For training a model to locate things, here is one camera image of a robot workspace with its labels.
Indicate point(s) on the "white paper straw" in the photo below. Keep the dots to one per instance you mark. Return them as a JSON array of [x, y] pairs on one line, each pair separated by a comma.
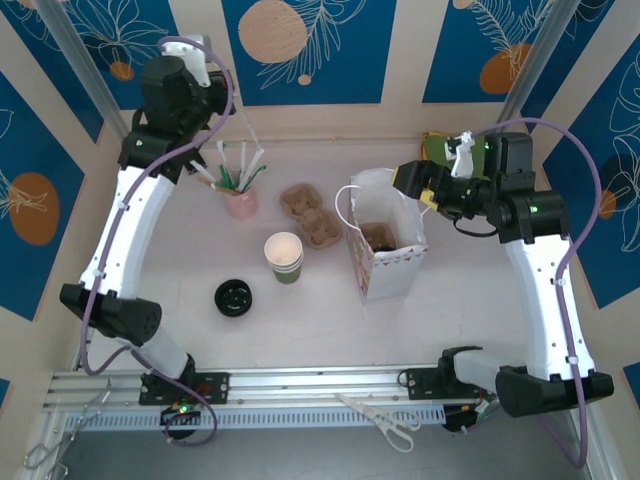
[[244, 152], [202, 170], [258, 156], [248, 125], [222, 150]]

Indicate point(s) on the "brown pulp cup carrier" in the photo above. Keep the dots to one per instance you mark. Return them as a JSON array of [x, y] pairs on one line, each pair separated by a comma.
[[372, 232], [315, 225]]

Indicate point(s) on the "white paper takeout bag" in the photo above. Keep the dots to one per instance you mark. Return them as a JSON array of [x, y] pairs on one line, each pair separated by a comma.
[[395, 280]]

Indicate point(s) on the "stack of green paper cups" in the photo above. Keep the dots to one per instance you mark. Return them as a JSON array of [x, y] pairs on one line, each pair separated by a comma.
[[287, 272]]

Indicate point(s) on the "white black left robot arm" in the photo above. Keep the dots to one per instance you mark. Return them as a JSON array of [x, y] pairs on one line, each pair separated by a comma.
[[125, 225]]

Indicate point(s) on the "green paper napkin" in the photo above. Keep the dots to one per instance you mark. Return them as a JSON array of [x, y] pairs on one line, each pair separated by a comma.
[[435, 150]]

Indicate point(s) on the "black plastic holder tray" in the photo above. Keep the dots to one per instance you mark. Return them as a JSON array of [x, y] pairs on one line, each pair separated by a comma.
[[190, 167]]

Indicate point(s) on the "brown wooden stirrer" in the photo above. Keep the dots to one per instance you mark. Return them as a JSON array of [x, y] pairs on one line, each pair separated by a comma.
[[210, 182]]

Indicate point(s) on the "pink straw holder cup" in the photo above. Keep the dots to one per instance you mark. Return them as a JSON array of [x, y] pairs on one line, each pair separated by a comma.
[[242, 207]]

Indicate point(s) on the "black controller board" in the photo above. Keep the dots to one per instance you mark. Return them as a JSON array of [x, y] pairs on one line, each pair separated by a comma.
[[457, 420], [180, 415]]

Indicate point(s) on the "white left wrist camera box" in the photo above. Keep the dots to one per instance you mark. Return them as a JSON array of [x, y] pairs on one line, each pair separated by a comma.
[[192, 60]]

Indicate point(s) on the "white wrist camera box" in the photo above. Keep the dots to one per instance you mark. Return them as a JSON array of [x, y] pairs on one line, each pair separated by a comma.
[[192, 60], [460, 160]]

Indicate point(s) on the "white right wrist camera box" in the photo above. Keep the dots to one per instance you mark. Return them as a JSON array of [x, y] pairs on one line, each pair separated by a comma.
[[460, 160]]

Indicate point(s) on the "aluminium frame post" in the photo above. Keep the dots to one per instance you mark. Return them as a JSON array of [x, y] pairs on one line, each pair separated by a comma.
[[80, 55], [539, 55]]

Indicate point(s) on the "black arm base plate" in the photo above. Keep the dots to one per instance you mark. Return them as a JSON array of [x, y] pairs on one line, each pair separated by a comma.
[[420, 385], [215, 387]]

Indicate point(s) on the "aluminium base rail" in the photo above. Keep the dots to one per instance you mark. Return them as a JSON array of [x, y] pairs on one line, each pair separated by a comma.
[[310, 382]]

